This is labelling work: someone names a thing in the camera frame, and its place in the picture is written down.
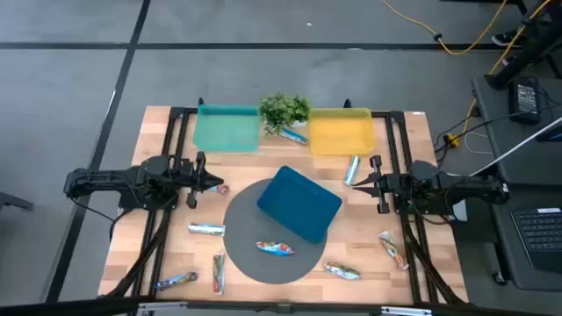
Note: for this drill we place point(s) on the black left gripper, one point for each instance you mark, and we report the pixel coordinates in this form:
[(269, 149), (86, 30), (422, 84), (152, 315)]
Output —
[(193, 180)]

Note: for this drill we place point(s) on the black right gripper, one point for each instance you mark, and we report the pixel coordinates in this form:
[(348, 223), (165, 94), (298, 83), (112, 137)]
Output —
[(388, 186)]

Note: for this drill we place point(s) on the multicolour granola bar wrapper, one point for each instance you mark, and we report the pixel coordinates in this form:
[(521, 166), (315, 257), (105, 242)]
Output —
[(393, 250), (221, 189), (218, 273)]

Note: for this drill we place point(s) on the white silver granola bar wrapper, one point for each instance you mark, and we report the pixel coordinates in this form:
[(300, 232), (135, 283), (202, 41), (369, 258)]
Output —
[(206, 228)]

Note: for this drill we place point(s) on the blue red granola bar wrapper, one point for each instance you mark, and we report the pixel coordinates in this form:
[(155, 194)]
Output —
[(275, 248)]

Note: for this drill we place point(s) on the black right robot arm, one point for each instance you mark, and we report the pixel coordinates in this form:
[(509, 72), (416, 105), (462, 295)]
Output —
[(461, 188)]

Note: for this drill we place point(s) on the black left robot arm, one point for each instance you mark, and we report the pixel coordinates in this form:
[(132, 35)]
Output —
[(110, 180)]

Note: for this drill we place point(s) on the teal plastic bin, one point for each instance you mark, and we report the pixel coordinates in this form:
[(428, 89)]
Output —
[(226, 129)]

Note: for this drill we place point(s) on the yellow plastic bin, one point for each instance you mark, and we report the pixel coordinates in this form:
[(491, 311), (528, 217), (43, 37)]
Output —
[(342, 131)]

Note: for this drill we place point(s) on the dark blue plastic bin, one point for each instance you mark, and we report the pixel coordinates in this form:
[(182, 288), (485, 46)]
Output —
[(298, 204)]

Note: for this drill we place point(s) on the grey round woven placemat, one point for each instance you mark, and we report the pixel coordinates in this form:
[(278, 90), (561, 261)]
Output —
[(250, 263)]

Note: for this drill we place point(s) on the small green potted plant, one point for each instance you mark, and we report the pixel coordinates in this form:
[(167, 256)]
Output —
[(281, 109)]

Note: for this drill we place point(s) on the dark grey side desk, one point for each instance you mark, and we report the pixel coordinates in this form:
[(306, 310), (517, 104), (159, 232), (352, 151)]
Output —
[(518, 167)]

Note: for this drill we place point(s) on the white slanted rod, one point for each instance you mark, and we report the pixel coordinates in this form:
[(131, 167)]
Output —
[(518, 147)]

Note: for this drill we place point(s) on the black power adapter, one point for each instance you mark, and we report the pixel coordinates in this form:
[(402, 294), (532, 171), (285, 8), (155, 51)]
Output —
[(524, 101)]

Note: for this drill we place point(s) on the black keyboard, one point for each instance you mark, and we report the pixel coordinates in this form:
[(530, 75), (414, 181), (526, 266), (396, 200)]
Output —
[(542, 237)]

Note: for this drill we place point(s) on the person's shoe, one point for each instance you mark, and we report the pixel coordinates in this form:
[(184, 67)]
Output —
[(505, 38)]

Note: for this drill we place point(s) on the person's leg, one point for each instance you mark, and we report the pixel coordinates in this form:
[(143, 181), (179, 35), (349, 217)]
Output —
[(527, 52)]

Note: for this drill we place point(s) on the black aluminium table frame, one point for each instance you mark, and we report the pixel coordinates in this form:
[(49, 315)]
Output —
[(397, 116)]

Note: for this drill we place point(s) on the silver aluminium bracket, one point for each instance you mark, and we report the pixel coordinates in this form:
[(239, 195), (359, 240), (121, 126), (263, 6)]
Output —
[(160, 307), (406, 311)]

